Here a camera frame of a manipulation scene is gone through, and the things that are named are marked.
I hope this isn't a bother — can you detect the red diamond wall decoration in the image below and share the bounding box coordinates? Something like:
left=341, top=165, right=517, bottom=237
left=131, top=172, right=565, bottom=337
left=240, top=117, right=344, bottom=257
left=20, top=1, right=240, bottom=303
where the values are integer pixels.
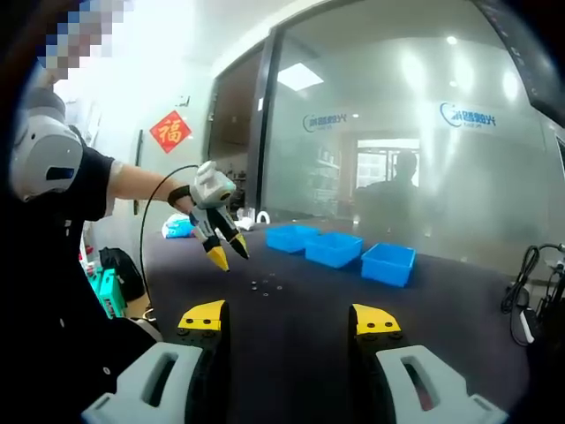
left=148, top=110, right=193, bottom=155

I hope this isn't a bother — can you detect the white shoulder-worn device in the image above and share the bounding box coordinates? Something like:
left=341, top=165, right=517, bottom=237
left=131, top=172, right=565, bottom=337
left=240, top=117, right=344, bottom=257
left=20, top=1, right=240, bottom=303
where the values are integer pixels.
left=9, top=117, right=85, bottom=203

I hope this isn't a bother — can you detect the person in black shirt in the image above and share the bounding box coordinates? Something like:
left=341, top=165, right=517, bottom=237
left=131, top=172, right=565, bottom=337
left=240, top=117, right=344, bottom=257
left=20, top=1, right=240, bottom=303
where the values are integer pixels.
left=0, top=145, right=165, bottom=424

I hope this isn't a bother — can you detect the black backpack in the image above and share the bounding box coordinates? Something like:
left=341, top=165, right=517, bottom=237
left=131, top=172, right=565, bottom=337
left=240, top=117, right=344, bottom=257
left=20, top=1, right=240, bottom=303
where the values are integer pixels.
left=98, top=246, right=145, bottom=307

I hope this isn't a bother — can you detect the blue white tissue pack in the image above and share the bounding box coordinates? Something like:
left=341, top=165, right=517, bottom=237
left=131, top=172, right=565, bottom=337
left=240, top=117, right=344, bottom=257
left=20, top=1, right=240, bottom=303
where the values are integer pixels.
left=161, top=213, right=198, bottom=240

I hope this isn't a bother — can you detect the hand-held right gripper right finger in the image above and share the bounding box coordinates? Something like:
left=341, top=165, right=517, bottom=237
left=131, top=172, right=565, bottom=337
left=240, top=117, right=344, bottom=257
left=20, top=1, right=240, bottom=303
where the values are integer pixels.
left=347, top=303, right=509, bottom=424

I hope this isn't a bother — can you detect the black left wrist strap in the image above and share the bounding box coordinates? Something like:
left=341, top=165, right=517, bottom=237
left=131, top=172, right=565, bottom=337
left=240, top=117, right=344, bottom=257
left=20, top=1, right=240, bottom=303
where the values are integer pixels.
left=167, top=185, right=194, bottom=208

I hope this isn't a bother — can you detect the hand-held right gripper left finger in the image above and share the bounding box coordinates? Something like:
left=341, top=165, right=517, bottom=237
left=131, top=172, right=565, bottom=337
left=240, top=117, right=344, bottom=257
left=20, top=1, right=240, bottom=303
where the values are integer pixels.
left=81, top=299, right=232, bottom=424

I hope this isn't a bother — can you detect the black door frame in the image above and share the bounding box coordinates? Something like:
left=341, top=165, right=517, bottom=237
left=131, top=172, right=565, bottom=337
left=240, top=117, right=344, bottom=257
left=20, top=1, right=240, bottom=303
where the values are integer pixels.
left=207, top=26, right=284, bottom=218

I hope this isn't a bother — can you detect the blue plastic bin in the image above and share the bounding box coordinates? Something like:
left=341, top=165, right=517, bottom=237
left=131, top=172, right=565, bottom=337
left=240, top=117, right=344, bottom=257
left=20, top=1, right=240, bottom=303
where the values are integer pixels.
left=304, top=231, right=365, bottom=270
left=360, top=241, right=418, bottom=289
left=265, top=223, right=321, bottom=255

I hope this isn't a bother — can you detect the black cable bundle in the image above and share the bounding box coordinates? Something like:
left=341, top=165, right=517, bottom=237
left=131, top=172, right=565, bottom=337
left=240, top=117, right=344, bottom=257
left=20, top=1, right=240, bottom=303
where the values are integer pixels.
left=501, top=244, right=565, bottom=346

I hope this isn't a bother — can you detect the screws nuts washers group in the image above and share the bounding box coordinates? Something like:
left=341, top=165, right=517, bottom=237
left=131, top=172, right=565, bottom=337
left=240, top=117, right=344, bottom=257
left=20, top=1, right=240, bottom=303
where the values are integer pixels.
left=250, top=272, right=284, bottom=297

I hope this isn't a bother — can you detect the blue logo glass decal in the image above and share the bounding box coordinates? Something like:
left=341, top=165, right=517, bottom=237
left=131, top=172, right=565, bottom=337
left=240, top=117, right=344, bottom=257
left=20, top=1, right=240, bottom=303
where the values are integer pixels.
left=439, top=102, right=498, bottom=131
left=302, top=112, right=350, bottom=134

